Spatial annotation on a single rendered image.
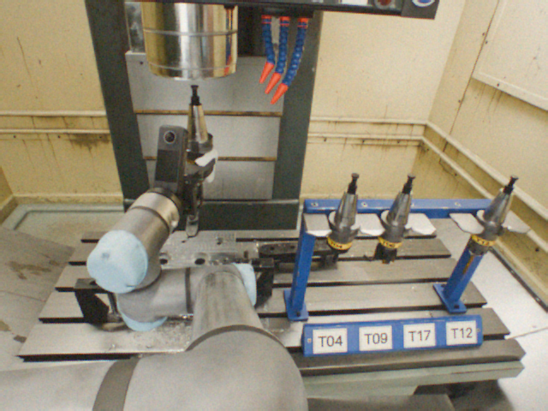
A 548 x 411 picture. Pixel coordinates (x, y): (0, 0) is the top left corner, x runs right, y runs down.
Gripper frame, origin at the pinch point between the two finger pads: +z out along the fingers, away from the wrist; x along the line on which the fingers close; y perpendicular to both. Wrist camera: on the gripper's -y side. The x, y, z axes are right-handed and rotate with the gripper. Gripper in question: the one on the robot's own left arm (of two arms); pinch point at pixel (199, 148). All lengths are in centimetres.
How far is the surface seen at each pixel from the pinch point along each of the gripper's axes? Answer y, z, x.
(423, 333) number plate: 37, -7, 55
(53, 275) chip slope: 63, 9, -65
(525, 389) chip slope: 54, -6, 87
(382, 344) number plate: 39, -11, 46
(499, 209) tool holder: 6, 1, 63
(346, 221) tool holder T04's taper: 7.5, -7.9, 31.7
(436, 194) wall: 49, 81, 81
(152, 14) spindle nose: -25.8, -8.4, -2.9
